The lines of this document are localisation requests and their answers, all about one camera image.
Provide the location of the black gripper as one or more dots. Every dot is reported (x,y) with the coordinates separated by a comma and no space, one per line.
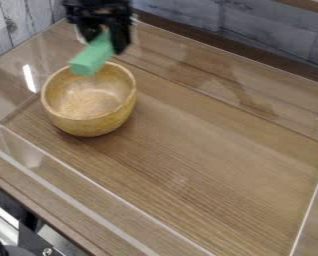
(88,13)

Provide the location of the green rectangular block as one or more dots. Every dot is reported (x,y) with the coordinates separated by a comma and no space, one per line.
(92,57)

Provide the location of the wooden bowl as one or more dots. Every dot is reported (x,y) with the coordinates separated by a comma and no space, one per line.
(88,106)

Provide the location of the black metal bracket with bolt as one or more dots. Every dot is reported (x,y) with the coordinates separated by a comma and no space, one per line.
(33,243)

